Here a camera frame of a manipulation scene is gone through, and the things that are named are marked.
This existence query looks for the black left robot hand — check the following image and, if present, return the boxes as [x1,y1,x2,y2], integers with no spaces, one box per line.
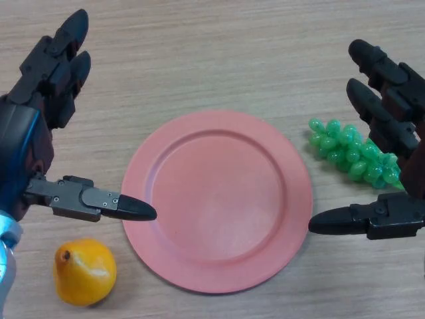
[0,9,158,223]

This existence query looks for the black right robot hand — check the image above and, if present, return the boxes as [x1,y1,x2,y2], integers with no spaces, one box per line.
[308,39,425,241]

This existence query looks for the pink round plate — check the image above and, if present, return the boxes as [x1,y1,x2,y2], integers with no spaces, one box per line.
[121,110,313,295]

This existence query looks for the green grapes bunch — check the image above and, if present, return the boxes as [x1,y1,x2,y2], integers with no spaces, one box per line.
[307,118,406,191]

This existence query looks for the orange yellow pear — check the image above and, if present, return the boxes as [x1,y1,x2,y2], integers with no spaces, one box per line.
[52,238,118,307]

